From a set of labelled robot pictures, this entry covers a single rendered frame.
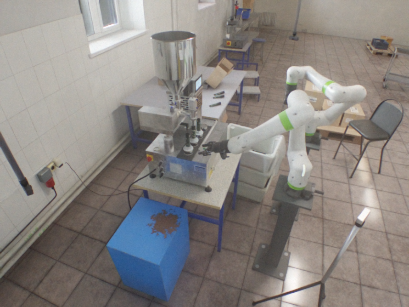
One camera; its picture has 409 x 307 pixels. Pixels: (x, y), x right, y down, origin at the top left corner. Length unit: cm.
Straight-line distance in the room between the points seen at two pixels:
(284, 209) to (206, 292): 98
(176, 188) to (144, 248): 50
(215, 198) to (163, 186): 42
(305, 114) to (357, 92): 69
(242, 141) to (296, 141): 39
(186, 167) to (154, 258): 67
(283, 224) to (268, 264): 60
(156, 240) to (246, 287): 92
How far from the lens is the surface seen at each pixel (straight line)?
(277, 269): 253
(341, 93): 198
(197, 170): 188
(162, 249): 188
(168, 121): 176
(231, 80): 391
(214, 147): 175
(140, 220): 206
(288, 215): 196
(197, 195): 197
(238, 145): 153
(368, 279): 281
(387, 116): 372
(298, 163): 169
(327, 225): 299
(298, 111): 145
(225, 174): 213
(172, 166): 195
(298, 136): 173
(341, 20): 1192
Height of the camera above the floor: 217
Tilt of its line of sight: 37 degrees down
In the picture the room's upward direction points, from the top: straight up
